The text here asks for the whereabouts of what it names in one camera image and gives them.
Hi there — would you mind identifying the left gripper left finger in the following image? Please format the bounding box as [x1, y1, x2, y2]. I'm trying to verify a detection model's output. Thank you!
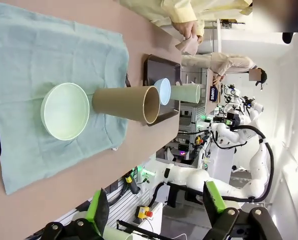
[26, 188, 110, 240]

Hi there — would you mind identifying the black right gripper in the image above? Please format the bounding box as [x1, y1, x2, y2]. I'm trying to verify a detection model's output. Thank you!
[226, 111, 241, 126]

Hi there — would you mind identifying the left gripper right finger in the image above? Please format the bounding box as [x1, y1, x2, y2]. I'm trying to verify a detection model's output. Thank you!
[203, 181, 284, 240]

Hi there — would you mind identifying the pale green tall cup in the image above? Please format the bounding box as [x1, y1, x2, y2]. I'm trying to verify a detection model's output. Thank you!
[170, 83, 202, 104]

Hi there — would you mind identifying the light blue bowl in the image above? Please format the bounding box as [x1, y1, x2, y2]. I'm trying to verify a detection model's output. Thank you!
[153, 77, 172, 106]

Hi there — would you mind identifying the pale green bowl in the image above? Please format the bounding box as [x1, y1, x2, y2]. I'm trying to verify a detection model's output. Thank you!
[40, 82, 90, 142]

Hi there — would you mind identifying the brown tall cup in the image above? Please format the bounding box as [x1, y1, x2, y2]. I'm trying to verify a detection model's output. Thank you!
[91, 85, 161, 126]

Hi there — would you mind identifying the teal cloth mat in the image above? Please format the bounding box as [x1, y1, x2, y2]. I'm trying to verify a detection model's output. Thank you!
[0, 1, 130, 196]

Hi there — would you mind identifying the person's right forearm yellow sleeve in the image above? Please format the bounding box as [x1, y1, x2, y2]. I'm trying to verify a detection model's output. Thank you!
[161, 0, 197, 26]

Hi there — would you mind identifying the person's left forearm yellow sleeve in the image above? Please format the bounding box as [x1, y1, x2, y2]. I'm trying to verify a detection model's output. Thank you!
[194, 17, 205, 37]

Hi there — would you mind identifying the person's right hand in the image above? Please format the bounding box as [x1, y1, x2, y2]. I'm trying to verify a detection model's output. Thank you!
[172, 20, 198, 40]

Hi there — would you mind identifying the blue campus sign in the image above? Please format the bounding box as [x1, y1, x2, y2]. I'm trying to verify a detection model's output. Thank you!
[209, 84, 222, 102]

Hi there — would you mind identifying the black yellow handheld tool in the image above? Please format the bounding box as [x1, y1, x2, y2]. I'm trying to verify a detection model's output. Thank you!
[124, 174, 141, 195]

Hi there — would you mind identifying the yellow emergency stop box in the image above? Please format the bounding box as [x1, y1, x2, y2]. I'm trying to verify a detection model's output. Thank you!
[136, 204, 154, 222]

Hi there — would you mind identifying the person in beige coat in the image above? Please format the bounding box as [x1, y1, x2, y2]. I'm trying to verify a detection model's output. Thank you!
[182, 51, 268, 88]

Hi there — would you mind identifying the person in yellow shirt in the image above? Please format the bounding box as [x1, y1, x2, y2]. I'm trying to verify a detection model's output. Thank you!
[120, 0, 254, 38]

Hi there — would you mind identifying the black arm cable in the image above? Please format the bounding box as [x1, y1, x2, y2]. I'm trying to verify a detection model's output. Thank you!
[256, 129, 275, 201]

